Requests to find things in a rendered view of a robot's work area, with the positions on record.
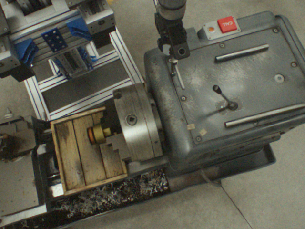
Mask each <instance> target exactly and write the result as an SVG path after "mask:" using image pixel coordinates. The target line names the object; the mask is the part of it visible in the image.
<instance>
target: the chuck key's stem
mask: <svg viewBox="0 0 305 229"><path fill-rule="evenodd" d="M177 63H178V60H176V59H174V58H172V59H171V77H174V76H175V69H174V65H177Z"/></svg>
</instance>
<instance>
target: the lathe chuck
mask: <svg viewBox="0 0 305 229"><path fill-rule="evenodd" d="M112 93H113V95H115V94H117V93H121V95H122V97H121V98H120V99H114V102H115V106H116V110H117V114H118V118H119V121H120V125H121V128H122V132H123V136H124V139H125V142H126V145H127V148H128V151H129V154H130V157H131V160H132V161H135V160H138V159H140V160H139V161H136V162H133V163H134V164H135V163H139V162H142V161H145V160H147V159H150V158H153V157H155V156H154V151H153V146H152V143H151V139H150V135H149V132H148V128H147V125H146V121H145V118H144V115H143V112H142V108H141V104H140V101H139V98H138V95H137V92H136V89H135V86H134V84H132V85H128V86H125V87H122V88H118V89H115V90H113V91H112ZM130 115H134V116H135V117H136V119H137V121H136V123H135V124H133V125H132V124H129V123H128V120H127V119H128V117H129V116H130Z"/></svg>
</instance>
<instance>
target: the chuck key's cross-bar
mask: <svg viewBox="0 0 305 229"><path fill-rule="evenodd" d="M153 2H154V4H155V8H156V5H157V4H158V2H157V0H153ZM156 11H157V12H159V11H158V8H156ZM169 51H170V52H169V53H170V58H171V59H172V58H173V53H172V50H171V47H170V48H169ZM174 69H175V72H176V75H177V78H178V81H179V83H180V86H181V89H182V90H184V89H185V86H184V84H183V81H182V78H181V75H180V73H179V70H178V67H177V65H174Z"/></svg>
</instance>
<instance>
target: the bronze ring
mask: <svg viewBox="0 0 305 229"><path fill-rule="evenodd" d="M87 134H88V138H89V141H90V143H91V144H92V145H95V144H97V143H98V144H102V143H107V142H106V137H109V136H112V135H113V133H112V128H111V127H109V128H105V129H103V128H102V126H101V122H100V123H98V124H94V125H93V126H90V127H88V128H87Z"/></svg>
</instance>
